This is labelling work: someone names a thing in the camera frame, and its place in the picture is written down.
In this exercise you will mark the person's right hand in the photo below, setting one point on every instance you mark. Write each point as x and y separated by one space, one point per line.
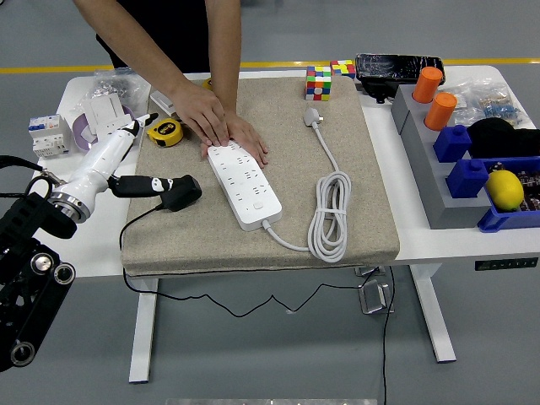
200 114

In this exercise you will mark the person's left hand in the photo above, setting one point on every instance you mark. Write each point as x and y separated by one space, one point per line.
249 139

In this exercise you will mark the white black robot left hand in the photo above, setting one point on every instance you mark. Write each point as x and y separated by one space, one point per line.
105 156

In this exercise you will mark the white power strip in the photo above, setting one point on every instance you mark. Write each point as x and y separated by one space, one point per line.
249 198

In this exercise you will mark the black plug adapter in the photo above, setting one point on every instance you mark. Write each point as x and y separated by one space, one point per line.
187 195

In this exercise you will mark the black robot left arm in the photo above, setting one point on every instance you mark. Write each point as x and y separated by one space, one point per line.
25 219

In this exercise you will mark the person's right forearm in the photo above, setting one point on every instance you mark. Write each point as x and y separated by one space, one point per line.
139 46

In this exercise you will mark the person's left forearm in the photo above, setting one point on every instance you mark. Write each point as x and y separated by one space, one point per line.
223 55

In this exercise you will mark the yellow black tape measure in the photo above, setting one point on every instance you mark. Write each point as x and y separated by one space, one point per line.
207 83
165 133

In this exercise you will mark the purple bowl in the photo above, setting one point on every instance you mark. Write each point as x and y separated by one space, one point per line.
80 128

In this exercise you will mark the grey-brown fabric mat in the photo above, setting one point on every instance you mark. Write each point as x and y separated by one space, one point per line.
295 169

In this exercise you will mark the white circuit breaker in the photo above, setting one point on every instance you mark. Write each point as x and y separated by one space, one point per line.
46 137

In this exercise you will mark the clear bag of screws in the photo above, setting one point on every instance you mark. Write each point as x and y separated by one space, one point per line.
114 86

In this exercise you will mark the person's torso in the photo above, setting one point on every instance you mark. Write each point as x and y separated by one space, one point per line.
177 34

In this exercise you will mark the large colourful puzzle cube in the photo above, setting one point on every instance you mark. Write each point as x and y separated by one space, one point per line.
318 84

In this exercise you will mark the small colourful puzzle cube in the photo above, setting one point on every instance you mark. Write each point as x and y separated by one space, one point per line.
343 68

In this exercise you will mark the black plastic-wrapped device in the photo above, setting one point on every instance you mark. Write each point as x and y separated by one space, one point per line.
392 67

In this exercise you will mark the white table leg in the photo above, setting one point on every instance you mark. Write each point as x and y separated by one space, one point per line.
434 316
143 333

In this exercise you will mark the orange cylinder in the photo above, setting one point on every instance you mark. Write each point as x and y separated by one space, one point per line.
427 86
439 113

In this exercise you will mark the large grey block holder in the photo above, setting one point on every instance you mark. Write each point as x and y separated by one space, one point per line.
434 194

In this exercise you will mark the blue block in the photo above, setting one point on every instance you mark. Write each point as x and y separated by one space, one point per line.
466 181
452 145

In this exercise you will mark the clear bags of components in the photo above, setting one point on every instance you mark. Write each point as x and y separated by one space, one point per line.
491 103

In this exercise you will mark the yellow lemon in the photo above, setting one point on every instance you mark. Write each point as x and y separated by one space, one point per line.
504 190

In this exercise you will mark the blue plastic bin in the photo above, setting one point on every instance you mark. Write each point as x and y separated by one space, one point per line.
506 221

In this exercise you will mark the black table control panel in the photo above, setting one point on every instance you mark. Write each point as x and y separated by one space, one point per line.
506 264

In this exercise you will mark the dark circuit boards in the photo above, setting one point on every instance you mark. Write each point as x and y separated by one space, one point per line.
532 185

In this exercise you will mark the white wall socket panel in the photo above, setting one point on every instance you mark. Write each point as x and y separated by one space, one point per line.
120 118

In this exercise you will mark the white wall switch panel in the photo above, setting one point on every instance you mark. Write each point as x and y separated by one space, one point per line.
159 103

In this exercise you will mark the small silver metal bracket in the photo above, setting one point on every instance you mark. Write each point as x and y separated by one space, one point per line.
367 271

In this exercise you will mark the large silver metal bracket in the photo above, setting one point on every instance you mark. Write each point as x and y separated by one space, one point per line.
373 297

